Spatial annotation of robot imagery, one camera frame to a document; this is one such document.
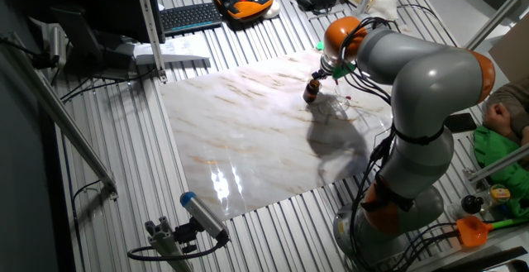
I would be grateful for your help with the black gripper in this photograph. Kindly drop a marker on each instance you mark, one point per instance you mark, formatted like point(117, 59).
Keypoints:
point(323, 73)

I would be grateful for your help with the smartphone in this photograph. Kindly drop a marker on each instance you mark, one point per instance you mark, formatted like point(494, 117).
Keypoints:
point(460, 122)

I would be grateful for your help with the silver orange robot arm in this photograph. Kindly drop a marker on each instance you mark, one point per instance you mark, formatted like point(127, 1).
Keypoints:
point(430, 86)

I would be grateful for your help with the brown sleeved bystander forearm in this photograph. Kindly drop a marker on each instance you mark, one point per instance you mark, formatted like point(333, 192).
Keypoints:
point(512, 98)

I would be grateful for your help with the bare bystander hand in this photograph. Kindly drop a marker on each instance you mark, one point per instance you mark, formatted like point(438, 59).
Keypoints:
point(498, 119)
point(525, 136)

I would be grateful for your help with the brown glass bottle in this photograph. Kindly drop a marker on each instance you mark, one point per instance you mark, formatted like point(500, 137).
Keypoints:
point(311, 92)

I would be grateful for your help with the wide clear glass beaker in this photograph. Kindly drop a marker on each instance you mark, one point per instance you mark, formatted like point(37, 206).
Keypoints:
point(336, 103)

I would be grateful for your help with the white round plastic object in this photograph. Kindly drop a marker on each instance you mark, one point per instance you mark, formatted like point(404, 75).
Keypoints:
point(273, 10)

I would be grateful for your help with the marble pattern board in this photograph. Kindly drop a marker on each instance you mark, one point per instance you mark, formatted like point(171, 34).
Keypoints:
point(256, 131)

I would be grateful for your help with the white crumpled plastic bag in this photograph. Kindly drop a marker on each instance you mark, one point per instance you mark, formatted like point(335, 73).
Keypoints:
point(382, 6)

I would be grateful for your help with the dark computer keyboard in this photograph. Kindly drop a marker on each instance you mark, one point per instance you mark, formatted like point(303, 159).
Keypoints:
point(190, 17)

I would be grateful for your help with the white paper sheet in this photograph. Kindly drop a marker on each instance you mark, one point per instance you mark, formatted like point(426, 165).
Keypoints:
point(177, 49)

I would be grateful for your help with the green cloth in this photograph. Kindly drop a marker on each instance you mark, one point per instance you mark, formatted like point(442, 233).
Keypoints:
point(496, 152)

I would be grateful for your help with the brown cardboard sheet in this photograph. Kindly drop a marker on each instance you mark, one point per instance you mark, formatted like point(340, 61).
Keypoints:
point(514, 51)

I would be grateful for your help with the black round bottle cap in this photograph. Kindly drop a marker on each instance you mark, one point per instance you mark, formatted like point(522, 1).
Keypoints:
point(472, 203)

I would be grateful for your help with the yellow lid jar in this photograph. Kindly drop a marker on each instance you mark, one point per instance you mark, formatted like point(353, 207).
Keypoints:
point(500, 193)

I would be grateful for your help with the orange plastic funnel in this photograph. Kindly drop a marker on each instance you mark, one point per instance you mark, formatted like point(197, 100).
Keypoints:
point(473, 230)

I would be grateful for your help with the green plastic stick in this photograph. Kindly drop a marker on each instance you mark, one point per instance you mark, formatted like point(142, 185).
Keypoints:
point(510, 222)

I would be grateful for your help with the dark monitor stand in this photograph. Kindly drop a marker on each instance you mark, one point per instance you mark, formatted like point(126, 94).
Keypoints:
point(78, 36)

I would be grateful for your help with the black computer monitor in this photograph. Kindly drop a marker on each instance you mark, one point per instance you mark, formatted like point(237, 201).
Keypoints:
point(82, 3)

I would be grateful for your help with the grey cylindrical device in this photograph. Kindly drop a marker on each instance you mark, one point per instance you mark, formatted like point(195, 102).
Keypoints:
point(57, 44)

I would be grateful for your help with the slanted aluminium frame post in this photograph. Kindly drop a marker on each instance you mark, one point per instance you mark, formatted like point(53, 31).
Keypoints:
point(149, 24)

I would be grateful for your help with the silver camera with blue end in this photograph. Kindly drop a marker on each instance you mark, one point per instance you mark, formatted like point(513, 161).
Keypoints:
point(202, 216)

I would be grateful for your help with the short aluminium frame beam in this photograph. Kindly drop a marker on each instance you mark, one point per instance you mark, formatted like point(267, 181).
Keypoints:
point(496, 164)

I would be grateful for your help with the aluminium camera mount profile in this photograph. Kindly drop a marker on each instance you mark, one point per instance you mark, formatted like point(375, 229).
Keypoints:
point(165, 243)

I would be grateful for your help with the long aluminium frame beam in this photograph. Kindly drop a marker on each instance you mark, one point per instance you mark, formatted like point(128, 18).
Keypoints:
point(53, 106)

